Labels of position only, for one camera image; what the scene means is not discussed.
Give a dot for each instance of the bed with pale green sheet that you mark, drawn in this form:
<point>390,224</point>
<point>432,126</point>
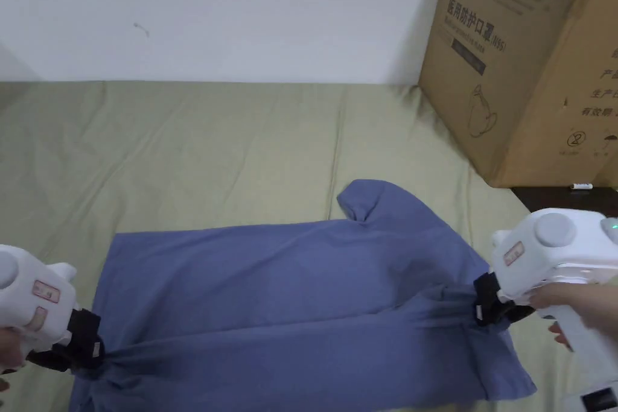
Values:
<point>203,151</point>

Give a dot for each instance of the large brown cardboard carton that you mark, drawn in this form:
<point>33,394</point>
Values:
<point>526,69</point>

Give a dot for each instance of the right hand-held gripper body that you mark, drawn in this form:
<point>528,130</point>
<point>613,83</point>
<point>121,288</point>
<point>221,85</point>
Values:
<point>555,248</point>

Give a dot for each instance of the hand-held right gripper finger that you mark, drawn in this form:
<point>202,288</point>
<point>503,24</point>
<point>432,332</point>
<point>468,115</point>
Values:
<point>485,296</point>
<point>509,313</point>

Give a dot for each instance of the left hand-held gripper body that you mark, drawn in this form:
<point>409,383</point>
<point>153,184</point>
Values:
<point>34,296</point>

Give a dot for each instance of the person's left hand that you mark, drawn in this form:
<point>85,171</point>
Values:
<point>9,359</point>

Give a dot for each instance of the small white marker pen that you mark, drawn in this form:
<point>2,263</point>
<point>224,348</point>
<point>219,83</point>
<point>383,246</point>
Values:
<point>582,186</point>

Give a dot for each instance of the person's right hand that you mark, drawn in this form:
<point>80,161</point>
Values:
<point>574,296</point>

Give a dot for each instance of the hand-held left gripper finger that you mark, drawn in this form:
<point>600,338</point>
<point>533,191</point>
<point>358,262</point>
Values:
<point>87,335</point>
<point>53,359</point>

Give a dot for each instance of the blue shirt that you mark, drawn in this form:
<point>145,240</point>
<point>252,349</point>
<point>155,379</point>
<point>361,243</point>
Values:
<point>289,296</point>

